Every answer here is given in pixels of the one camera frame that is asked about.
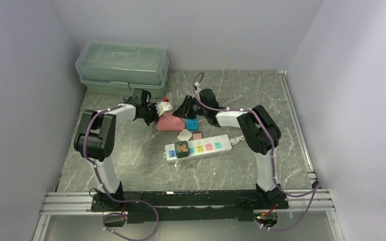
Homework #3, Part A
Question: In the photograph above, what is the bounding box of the dark green cube socket adapter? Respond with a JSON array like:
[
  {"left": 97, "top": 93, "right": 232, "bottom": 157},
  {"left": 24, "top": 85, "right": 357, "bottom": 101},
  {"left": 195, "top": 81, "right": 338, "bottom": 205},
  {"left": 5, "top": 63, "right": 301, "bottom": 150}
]
[{"left": 174, "top": 141, "right": 189, "bottom": 159}]

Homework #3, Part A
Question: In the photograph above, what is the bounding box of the pink triangular power strip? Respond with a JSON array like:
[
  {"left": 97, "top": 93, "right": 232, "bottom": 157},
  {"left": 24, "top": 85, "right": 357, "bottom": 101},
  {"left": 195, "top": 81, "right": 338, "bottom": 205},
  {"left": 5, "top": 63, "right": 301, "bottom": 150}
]
[{"left": 157, "top": 113, "right": 185, "bottom": 131}]

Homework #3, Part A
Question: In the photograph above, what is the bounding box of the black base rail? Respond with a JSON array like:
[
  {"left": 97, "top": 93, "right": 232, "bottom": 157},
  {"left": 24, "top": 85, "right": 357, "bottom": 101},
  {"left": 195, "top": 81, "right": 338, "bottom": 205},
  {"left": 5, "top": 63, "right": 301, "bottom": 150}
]
[{"left": 91, "top": 189, "right": 289, "bottom": 224}]

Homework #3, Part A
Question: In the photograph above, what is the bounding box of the aluminium frame rail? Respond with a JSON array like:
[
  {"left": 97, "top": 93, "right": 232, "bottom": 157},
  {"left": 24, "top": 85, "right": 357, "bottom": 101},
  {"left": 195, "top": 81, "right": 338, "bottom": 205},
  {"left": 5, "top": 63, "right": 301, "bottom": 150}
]
[{"left": 40, "top": 70, "right": 340, "bottom": 240}]

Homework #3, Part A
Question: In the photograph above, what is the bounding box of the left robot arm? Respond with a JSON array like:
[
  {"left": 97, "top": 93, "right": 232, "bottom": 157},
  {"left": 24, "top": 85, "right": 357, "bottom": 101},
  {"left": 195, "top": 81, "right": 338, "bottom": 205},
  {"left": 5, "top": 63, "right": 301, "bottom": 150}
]
[{"left": 73, "top": 89, "right": 172, "bottom": 211}]

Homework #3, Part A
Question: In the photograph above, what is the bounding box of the green plastic storage box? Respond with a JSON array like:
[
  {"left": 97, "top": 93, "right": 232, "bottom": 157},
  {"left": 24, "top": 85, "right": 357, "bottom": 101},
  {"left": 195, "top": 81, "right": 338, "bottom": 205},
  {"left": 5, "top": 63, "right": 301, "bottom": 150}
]
[{"left": 75, "top": 41, "right": 169, "bottom": 98}]

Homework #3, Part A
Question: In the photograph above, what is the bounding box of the small pink charger plug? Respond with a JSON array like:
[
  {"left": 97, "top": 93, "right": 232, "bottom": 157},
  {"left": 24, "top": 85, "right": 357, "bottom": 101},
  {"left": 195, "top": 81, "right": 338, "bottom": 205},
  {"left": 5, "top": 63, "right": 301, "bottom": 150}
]
[{"left": 192, "top": 132, "right": 203, "bottom": 140}]

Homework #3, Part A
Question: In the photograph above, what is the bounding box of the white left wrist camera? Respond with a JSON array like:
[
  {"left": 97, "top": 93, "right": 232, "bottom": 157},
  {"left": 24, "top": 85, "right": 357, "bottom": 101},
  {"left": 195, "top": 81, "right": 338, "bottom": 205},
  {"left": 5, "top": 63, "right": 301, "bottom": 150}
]
[{"left": 155, "top": 97, "right": 173, "bottom": 116}]

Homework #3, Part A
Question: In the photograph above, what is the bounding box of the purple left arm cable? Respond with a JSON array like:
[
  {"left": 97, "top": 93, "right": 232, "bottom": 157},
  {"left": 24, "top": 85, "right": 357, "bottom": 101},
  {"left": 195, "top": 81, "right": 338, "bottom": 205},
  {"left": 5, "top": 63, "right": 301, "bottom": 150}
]
[{"left": 82, "top": 96, "right": 160, "bottom": 241}]

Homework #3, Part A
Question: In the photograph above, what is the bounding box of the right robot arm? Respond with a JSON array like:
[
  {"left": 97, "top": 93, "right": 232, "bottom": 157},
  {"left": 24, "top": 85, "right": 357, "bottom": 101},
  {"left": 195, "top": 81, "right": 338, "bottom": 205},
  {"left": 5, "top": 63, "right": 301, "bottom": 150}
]
[{"left": 173, "top": 88, "right": 281, "bottom": 208}]

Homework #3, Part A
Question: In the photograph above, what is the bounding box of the blue plug adapter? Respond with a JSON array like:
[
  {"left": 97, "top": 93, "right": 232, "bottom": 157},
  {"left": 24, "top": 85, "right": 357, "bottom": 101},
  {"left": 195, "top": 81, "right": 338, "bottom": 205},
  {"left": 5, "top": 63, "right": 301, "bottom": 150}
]
[{"left": 185, "top": 118, "right": 199, "bottom": 131}]

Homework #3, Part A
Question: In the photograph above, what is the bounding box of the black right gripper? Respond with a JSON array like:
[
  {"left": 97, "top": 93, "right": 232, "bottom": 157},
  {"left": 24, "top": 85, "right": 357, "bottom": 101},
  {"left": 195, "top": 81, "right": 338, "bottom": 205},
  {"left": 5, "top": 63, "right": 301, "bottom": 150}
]
[{"left": 172, "top": 96, "right": 209, "bottom": 120}]

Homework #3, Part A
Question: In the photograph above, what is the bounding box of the white multicolour power strip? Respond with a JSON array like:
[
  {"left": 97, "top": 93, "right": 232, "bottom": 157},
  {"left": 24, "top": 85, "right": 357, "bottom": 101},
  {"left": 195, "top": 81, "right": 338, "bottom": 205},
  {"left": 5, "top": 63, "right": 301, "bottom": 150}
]
[{"left": 163, "top": 135, "right": 232, "bottom": 163}]

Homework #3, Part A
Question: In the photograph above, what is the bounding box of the white flat plug adapter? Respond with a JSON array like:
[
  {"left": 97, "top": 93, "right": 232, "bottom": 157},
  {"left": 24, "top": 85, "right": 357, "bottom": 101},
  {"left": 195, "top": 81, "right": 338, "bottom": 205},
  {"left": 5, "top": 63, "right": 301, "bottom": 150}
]
[{"left": 177, "top": 129, "right": 192, "bottom": 141}]

